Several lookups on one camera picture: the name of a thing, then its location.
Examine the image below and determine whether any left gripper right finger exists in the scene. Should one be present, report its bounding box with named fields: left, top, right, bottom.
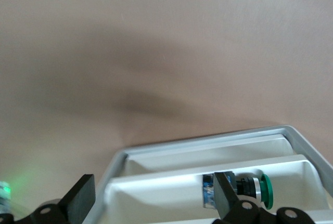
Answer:
left=211, top=172, right=313, bottom=224

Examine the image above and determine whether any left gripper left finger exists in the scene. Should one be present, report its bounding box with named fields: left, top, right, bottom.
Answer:
left=0, top=174, right=96, bottom=224

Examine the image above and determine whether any green mushroom push button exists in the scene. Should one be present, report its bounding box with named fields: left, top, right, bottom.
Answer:
left=201, top=170, right=274, bottom=209

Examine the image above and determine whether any white drawer cabinet grey frame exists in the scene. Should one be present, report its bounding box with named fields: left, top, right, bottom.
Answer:
left=84, top=123, right=333, bottom=224

